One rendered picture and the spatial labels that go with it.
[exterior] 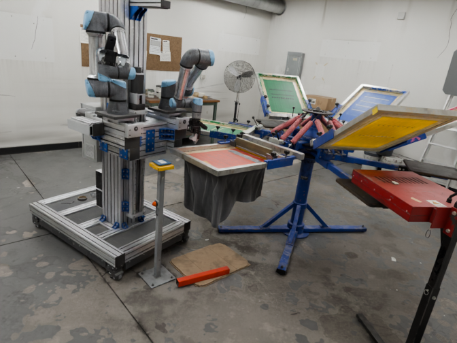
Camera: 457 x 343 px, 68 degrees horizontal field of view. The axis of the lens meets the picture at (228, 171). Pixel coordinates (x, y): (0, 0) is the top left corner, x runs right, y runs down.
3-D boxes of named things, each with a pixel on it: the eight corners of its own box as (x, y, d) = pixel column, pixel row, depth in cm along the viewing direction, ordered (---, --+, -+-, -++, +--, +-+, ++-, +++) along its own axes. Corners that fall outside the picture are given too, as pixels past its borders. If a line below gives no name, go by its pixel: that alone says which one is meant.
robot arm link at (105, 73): (117, 82, 207) (117, 64, 203) (98, 82, 201) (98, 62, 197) (115, 81, 213) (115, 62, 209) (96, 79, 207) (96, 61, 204)
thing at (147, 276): (151, 288, 257) (156, 170, 226) (137, 273, 272) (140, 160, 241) (175, 279, 271) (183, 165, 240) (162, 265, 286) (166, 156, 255)
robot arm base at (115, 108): (101, 111, 240) (101, 97, 237) (119, 110, 252) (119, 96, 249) (115, 115, 232) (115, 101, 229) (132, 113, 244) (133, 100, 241)
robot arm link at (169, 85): (158, 94, 279) (158, 77, 275) (173, 95, 286) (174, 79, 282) (163, 97, 270) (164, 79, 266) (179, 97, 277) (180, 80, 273)
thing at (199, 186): (214, 229, 248) (220, 174, 234) (180, 205, 279) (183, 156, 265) (217, 228, 250) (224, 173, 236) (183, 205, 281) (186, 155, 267)
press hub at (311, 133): (297, 244, 342) (324, 111, 298) (268, 228, 369) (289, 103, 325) (319, 234, 368) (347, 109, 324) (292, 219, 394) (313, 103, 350)
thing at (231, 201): (217, 227, 249) (222, 173, 235) (213, 225, 251) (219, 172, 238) (260, 214, 279) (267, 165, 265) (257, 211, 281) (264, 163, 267)
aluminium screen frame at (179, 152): (217, 176, 223) (217, 171, 222) (169, 152, 263) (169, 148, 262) (292, 163, 274) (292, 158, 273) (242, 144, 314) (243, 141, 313)
